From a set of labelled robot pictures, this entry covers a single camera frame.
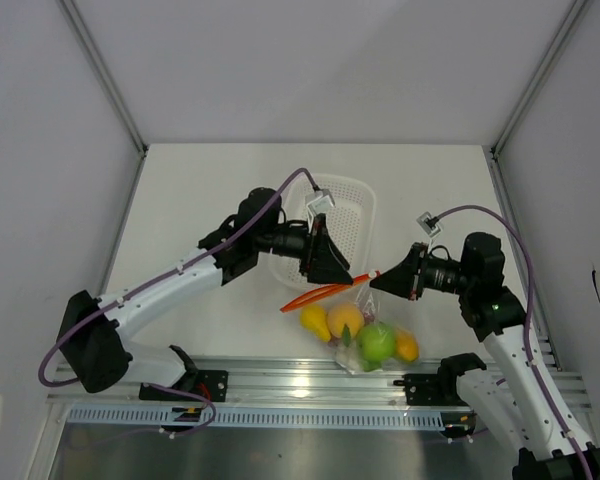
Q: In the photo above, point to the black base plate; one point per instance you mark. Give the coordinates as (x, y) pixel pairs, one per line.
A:
(425, 390)
(210, 384)

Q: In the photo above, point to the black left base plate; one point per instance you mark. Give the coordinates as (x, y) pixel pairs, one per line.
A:
(210, 384)

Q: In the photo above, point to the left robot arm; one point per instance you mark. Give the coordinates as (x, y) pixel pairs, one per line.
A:
(96, 335)

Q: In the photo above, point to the yellow bell pepper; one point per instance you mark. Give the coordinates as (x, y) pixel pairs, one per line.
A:
(314, 319)

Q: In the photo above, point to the left aluminium frame post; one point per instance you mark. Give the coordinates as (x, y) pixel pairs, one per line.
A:
(98, 65)

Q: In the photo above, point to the yellow green mango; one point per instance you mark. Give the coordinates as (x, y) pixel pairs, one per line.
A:
(406, 347)

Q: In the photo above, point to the white cauliflower with leaves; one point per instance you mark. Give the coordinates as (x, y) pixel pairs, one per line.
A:
(350, 359)

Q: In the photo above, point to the aluminium mounting rail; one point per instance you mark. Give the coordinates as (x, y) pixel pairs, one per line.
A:
(305, 383)

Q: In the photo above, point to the red grape bunch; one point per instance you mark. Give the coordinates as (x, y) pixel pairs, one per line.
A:
(346, 339)

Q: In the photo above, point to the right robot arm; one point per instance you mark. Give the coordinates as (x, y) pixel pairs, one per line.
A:
(528, 417)

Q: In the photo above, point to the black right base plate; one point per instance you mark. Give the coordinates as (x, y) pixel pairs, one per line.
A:
(425, 390)

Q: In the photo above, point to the right aluminium frame post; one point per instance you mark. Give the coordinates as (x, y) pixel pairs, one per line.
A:
(549, 59)

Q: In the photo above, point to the white slotted cable duct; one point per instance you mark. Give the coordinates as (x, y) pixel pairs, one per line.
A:
(257, 417)

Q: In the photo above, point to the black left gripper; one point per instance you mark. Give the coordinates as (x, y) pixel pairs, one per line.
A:
(320, 260)

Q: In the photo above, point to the aluminium frame post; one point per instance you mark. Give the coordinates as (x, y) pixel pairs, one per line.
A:
(549, 59)
(98, 65)

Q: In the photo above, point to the orange peach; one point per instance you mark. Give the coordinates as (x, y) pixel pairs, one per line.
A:
(345, 316)

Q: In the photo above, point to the clear orange zip bag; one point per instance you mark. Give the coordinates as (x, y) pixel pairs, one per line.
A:
(359, 293)

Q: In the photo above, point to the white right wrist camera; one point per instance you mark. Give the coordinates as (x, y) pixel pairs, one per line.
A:
(430, 224)

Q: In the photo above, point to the white perforated plastic basket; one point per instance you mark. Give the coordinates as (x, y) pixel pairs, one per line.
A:
(350, 224)

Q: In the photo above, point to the green apple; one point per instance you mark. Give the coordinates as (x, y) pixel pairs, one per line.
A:
(376, 342)

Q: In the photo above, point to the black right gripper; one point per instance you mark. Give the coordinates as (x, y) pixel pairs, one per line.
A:
(404, 279)

